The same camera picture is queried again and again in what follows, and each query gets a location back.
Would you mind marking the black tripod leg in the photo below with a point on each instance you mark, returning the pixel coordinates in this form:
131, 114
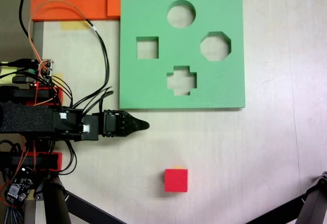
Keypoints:
55, 203

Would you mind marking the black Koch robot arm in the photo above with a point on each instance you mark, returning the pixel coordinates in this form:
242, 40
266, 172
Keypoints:
25, 117

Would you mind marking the yellow tape strip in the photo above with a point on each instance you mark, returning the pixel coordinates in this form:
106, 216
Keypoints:
74, 25

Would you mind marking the grey notched tripod leg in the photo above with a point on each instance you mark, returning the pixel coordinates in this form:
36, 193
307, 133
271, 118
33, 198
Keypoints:
314, 203

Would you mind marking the yellow sticky note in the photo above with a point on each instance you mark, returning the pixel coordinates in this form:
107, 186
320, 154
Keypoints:
6, 74

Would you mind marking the red square block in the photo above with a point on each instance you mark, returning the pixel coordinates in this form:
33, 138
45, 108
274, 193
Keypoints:
176, 180

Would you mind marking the black tripod strut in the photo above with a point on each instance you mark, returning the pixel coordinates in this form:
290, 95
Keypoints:
278, 208
89, 208

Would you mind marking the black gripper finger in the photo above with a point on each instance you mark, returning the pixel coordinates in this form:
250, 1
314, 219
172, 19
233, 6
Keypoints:
130, 129
130, 119

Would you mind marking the black circuit board with capacitors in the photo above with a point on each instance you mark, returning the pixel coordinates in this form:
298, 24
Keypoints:
19, 185

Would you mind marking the green shape sorter board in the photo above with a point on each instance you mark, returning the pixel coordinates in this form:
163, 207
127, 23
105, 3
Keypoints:
132, 17

